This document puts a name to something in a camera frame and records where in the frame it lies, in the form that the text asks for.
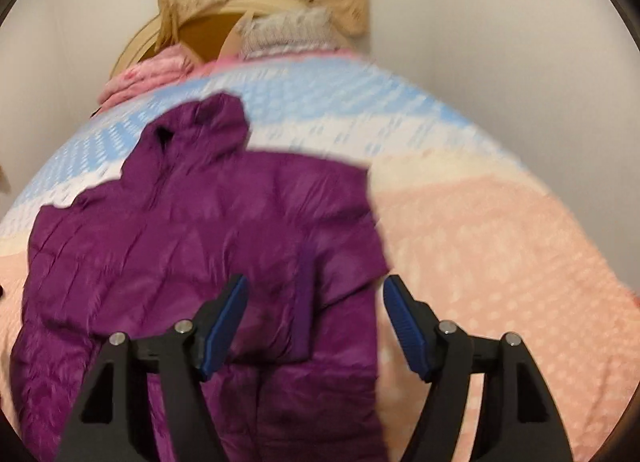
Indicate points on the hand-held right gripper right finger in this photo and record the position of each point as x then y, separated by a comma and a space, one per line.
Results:
405, 327

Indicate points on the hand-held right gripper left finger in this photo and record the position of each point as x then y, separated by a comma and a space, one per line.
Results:
225, 327

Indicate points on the purple down jacket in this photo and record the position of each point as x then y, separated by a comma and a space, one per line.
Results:
200, 222

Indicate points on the pastel dotted bedspread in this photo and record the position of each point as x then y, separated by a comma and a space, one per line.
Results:
475, 252

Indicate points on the pink folded quilt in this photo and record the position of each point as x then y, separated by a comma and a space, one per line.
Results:
150, 72

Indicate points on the cream wooden headboard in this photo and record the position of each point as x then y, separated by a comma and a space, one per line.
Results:
205, 34

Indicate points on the striped floral pillow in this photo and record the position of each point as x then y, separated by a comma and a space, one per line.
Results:
290, 32

